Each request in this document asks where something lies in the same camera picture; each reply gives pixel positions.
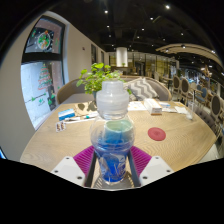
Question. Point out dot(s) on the blue white card pack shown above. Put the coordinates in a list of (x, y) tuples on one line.
[(164, 104)]

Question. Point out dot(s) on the white round pillar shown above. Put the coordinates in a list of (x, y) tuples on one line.
[(121, 56)]

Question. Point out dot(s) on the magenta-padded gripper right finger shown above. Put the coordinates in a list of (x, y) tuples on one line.
[(153, 168)]

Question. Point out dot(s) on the clear plastic cup with straw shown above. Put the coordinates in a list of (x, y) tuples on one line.
[(191, 111)]

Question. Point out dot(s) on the group of dining chairs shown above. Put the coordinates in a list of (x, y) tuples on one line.
[(186, 88)]

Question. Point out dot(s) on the window with festive decals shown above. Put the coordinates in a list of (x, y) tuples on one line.
[(41, 86)]

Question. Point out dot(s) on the white orange tissue box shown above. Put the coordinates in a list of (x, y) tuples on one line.
[(152, 106)]

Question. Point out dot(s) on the white pen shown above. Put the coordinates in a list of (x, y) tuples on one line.
[(78, 118)]

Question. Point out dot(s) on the grey curved sofa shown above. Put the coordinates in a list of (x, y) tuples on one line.
[(71, 90)]

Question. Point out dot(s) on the pill blister pack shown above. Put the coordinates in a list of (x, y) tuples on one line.
[(60, 126)]

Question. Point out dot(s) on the white napkin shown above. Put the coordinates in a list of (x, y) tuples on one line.
[(181, 110)]

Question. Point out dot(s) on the blue white small box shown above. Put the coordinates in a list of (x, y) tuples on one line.
[(66, 114)]

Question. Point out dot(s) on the green potted plant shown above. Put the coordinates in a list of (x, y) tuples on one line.
[(96, 75)]

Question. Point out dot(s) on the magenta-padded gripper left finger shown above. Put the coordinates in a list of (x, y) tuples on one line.
[(68, 170)]

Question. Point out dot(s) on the grey white chevron cushion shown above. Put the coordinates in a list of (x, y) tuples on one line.
[(143, 88)]

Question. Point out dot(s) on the group of ceiling lights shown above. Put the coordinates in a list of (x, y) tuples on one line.
[(167, 6)]

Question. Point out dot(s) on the white printed leaflet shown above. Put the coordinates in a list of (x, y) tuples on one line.
[(170, 109)]

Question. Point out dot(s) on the clear bottle with blue label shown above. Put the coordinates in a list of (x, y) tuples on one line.
[(112, 100)]

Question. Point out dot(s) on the white printed paper sheet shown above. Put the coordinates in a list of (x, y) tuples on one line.
[(137, 106)]

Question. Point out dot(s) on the flat round red coaster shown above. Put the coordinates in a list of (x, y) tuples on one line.
[(156, 134)]

